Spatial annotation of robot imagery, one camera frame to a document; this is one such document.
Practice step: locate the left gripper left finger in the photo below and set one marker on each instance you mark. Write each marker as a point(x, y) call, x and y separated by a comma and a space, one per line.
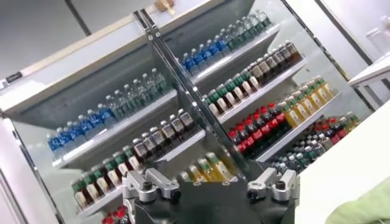
point(152, 185)

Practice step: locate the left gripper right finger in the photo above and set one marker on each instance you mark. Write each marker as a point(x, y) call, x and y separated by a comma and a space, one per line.
point(274, 185)

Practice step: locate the light green t-shirt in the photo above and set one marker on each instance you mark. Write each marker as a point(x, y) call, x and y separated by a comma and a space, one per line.
point(365, 207)

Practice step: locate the clear green-tint water bottle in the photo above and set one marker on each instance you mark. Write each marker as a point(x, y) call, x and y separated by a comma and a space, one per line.
point(281, 163)
point(151, 85)
point(124, 102)
point(252, 25)
point(115, 108)
point(161, 80)
point(229, 39)
point(133, 96)
point(142, 91)
point(265, 18)
point(259, 21)
point(244, 30)
point(236, 34)
point(289, 160)

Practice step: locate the green-capped dark tea bottle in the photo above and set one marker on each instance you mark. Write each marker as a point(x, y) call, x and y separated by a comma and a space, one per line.
point(244, 84)
point(121, 165)
point(100, 182)
point(228, 94)
point(221, 100)
point(211, 106)
point(92, 188)
point(111, 174)
point(252, 80)
point(131, 158)
point(81, 196)
point(236, 89)

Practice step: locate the white-capped navy-label bottle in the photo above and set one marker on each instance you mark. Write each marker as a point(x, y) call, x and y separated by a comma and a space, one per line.
point(287, 55)
point(177, 125)
point(279, 60)
point(150, 143)
point(294, 51)
point(272, 64)
point(168, 131)
point(158, 138)
point(186, 120)
point(140, 149)

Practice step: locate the white-capped dark drink bottle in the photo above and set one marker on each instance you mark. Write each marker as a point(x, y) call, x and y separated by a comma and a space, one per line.
point(313, 146)
point(321, 141)

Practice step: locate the blue-label water bottle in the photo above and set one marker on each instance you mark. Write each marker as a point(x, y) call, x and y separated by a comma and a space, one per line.
point(205, 53)
point(221, 44)
point(107, 115)
point(197, 58)
point(188, 64)
point(65, 140)
point(97, 121)
point(76, 134)
point(55, 146)
point(213, 48)
point(87, 127)

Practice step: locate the white-capped beige-label bottle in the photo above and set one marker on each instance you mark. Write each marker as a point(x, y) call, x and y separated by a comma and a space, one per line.
point(265, 69)
point(258, 74)

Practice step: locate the beverage display fridge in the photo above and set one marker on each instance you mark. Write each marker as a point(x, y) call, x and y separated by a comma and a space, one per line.
point(76, 61)

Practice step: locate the white side table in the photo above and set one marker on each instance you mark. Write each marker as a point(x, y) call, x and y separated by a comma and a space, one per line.
point(374, 71)

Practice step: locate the clear glass bottle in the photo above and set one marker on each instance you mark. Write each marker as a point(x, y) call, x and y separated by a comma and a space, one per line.
point(377, 41)

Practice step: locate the small tan cardboard piece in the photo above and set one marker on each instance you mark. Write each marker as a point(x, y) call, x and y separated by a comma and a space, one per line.
point(164, 4)

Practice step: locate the black fridge centre post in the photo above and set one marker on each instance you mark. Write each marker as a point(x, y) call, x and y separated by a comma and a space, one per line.
point(190, 88)

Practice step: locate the reflective fridge side wall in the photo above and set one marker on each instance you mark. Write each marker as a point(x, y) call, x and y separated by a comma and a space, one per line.
point(329, 61)
point(39, 170)

